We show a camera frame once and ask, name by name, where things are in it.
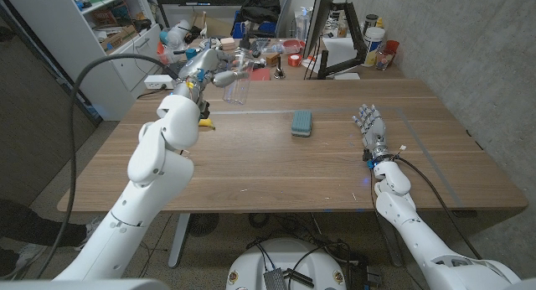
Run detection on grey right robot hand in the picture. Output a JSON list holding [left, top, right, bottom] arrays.
[[352, 104, 389, 158]]

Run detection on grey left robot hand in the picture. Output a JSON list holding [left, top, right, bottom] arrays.
[[174, 48, 251, 99]]

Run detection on clear dispenser bottle black pump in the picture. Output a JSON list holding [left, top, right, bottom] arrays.
[[221, 34, 255, 106]]

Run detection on white power strip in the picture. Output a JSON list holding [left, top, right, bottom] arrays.
[[143, 74, 176, 91]]

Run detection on blue bin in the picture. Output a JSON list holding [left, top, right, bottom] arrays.
[[230, 9, 277, 39]]

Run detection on red mat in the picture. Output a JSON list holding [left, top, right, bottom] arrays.
[[250, 67, 272, 82]]

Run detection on black keyboard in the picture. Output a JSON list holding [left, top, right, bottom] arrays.
[[250, 37, 271, 59]]

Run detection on black backpack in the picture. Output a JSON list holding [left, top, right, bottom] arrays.
[[236, 0, 281, 25]]

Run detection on large white tub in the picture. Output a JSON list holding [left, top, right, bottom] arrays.
[[363, 26, 386, 68]]

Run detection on red bowl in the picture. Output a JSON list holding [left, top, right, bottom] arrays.
[[282, 39, 306, 54]]

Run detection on cardboard box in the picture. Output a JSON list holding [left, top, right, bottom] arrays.
[[99, 24, 138, 53]]

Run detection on dark lidded can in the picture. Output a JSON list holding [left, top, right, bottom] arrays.
[[363, 13, 379, 35]]

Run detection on black computer monitor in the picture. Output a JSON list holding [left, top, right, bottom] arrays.
[[301, 0, 338, 59]]

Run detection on grey table leg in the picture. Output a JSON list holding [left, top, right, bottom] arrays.
[[167, 213, 192, 269], [379, 222, 405, 268]]

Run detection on white shelf cabinet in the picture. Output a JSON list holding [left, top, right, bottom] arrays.
[[0, 0, 164, 122]]

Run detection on black round fan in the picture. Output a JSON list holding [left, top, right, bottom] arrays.
[[187, 213, 220, 237]]

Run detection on white robot torso base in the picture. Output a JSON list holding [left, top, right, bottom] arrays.
[[225, 238, 348, 290]]

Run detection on person leg dark trousers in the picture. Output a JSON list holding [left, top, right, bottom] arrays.
[[0, 197, 89, 247]]

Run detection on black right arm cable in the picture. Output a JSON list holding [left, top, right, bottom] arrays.
[[393, 154, 483, 261]]

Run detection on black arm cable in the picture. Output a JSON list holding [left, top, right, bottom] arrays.
[[36, 53, 180, 279], [393, 154, 483, 261]]

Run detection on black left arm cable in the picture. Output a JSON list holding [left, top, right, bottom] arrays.
[[36, 53, 180, 279]]

